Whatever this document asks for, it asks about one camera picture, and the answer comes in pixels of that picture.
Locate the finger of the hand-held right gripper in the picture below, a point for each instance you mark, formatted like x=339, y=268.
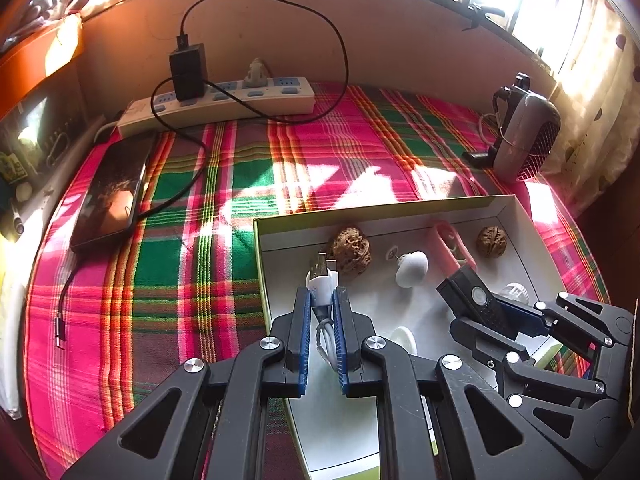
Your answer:
x=520, y=319
x=475, y=342

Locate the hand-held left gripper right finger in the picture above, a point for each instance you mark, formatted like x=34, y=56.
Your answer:
x=341, y=340

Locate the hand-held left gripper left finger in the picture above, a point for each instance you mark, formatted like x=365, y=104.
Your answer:
x=300, y=345

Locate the black remote control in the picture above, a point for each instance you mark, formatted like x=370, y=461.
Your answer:
x=470, y=300

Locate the green and white cardboard box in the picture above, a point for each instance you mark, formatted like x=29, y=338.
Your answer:
x=425, y=305

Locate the small brown walnut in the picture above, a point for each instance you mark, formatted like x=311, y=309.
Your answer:
x=491, y=241

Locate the large brown walnut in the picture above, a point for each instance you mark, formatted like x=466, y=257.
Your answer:
x=350, y=249

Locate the pink loop clip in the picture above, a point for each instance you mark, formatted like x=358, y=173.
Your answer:
x=452, y=247

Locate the white egg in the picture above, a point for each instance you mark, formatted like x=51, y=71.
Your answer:
x=411, y=268

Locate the small clear plastic jar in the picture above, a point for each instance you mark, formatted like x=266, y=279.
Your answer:
x=512, y=292

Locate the plaid blanket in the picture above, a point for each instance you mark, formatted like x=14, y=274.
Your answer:
x=200, y=285

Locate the grey mesh speaker device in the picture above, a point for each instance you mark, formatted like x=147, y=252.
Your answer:
x=525, y=130

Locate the black smartphone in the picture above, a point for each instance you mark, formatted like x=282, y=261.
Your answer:
x=110, y=195

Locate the spotted cream curtain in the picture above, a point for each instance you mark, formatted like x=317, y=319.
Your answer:
x=590, y=85

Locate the white power strip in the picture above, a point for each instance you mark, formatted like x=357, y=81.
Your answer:
x=225, y=105

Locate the white plug adapter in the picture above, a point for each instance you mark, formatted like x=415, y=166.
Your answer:
x=256, y=74

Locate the black charger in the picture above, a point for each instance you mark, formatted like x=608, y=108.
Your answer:
x=187, y=70

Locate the orange shelf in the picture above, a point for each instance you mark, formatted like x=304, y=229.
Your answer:
x=40, y=55

